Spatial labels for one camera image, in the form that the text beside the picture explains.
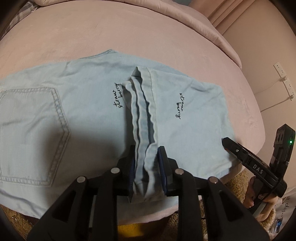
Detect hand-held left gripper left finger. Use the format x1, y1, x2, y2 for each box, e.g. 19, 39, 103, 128
27, 145, 137, 241

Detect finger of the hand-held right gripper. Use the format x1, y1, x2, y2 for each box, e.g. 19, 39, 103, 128
221, 137, 252, 165

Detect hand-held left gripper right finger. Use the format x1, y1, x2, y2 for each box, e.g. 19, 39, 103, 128
157, 146, 270, 241

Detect person's right hand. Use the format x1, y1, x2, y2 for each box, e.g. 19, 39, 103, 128
246, 179, 277, 223

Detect brown fluffy rug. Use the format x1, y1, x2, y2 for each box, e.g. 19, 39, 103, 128
0, 171, 255, 241

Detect white printed bag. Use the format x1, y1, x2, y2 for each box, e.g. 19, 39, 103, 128
269, 197, 292, 234

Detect yellow fluffy cloth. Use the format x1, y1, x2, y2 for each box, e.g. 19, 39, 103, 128
117, 223, 145, 237

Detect white power strip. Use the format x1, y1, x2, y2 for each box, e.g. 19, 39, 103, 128
273, 62, 296, 101

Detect pink curtain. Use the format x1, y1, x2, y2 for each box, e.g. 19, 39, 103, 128
190, 0, 234, 35

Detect pink quilt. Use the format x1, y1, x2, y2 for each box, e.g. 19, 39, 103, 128
32, 0, 243, 69

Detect pink bed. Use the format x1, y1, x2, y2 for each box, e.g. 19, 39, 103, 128
0, 0, 266, 223

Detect plaid pillow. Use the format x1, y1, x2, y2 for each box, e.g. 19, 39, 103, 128
9, 0, 38, 21

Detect white power cable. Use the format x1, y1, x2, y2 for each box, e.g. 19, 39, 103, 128
259, 77, 295, 113

